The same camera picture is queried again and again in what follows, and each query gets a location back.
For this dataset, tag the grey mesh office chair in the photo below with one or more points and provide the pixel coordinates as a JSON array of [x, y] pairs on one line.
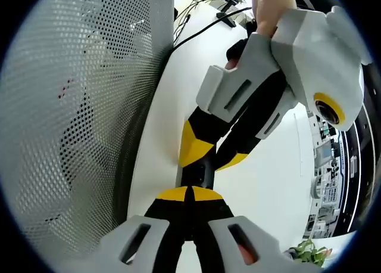
[[74, 76]]

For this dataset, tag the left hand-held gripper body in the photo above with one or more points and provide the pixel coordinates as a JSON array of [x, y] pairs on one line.
[[321, 55]]

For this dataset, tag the person's left hand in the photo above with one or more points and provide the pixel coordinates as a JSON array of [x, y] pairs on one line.
[[231, 65]]

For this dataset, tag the wall display board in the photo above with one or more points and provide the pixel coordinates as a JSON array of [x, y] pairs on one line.
[[330, 177]]

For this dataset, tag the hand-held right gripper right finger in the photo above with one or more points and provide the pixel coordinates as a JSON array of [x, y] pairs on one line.
[[214, 213]]

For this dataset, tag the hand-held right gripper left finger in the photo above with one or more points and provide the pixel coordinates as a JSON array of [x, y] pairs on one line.
[[166, 213]]

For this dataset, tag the black remote control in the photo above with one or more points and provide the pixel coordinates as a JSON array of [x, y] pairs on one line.
[[196, 174]]

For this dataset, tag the green potted plant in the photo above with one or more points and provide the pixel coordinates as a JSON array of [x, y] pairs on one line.
[[309, 253]]

